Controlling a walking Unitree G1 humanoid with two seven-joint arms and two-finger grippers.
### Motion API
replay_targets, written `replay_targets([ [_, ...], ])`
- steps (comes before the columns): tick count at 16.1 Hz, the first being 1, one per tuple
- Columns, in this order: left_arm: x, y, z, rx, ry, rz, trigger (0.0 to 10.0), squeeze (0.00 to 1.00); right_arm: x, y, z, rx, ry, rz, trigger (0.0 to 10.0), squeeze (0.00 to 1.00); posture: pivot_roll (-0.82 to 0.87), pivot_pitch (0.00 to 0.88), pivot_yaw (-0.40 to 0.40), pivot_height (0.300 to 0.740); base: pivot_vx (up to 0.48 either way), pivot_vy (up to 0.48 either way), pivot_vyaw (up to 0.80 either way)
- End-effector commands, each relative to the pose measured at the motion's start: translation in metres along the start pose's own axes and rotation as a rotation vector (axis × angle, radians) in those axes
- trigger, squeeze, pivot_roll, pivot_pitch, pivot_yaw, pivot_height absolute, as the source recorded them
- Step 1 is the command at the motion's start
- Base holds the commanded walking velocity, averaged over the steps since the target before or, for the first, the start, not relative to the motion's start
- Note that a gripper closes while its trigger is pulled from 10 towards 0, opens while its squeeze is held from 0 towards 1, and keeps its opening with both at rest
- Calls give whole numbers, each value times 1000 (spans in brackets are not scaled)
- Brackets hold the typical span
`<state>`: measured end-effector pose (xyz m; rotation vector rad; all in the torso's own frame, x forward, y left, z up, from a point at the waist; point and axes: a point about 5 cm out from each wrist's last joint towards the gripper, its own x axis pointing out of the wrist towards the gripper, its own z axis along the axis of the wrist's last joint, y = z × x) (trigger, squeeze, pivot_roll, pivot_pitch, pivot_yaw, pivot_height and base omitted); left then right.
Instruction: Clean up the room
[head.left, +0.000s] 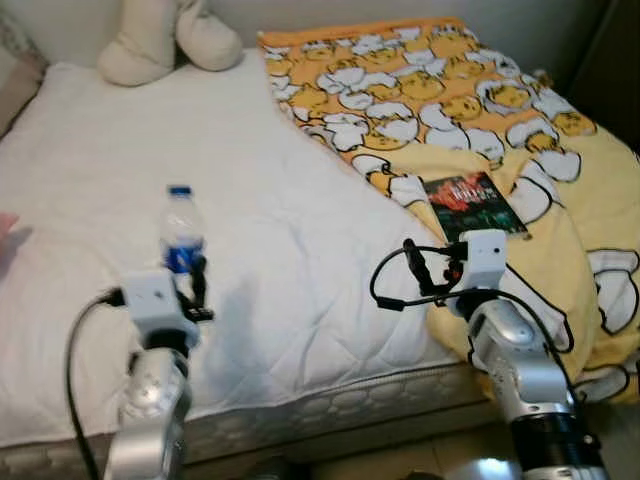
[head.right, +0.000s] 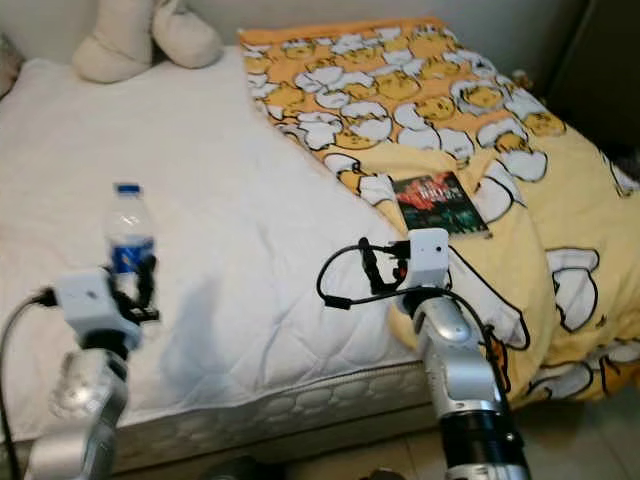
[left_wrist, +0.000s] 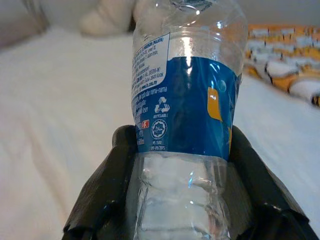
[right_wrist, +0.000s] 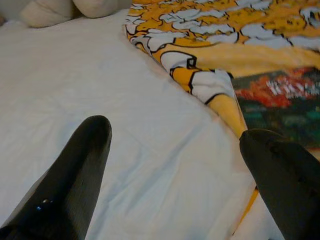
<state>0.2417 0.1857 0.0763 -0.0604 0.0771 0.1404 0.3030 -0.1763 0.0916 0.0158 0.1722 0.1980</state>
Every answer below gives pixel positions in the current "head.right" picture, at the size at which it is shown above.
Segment yellow egg print blanket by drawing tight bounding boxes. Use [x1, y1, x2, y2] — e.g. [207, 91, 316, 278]
[238, 15, 640, 406]

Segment clear bottle blue label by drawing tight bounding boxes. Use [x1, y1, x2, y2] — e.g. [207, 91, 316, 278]
[105, 183, 156, 276]

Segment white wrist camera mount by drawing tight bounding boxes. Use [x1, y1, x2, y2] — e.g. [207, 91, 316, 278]
[400, 228, 451, 313]
[53, 267, 136, 351]

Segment grey quilted mattress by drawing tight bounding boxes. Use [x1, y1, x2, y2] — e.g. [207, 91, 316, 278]
[0, 360, 446, 480]

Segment green red cover book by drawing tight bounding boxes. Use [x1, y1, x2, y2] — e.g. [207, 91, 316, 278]
[392, 172, 493, 239]

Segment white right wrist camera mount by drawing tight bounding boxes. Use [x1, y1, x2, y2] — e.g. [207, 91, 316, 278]
[400, 228, 451, 313]

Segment white quilted mattress pad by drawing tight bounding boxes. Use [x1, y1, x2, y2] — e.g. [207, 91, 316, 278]
[0, 55, 421, 441]

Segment beige plush toy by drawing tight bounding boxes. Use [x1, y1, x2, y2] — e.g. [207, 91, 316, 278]
[72, 0, 223, 84]

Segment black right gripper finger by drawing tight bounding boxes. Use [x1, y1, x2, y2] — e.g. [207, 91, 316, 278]
[356, 237, 385, 296]

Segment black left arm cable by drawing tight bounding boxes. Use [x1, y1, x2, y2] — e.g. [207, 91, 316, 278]
[0, 288, 58, 480]

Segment dark cabinet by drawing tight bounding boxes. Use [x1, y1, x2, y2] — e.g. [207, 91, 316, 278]
[545, 0, 640, 156]

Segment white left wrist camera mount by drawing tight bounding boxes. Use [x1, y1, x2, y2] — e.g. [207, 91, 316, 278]
[53, 267, 136, 351]

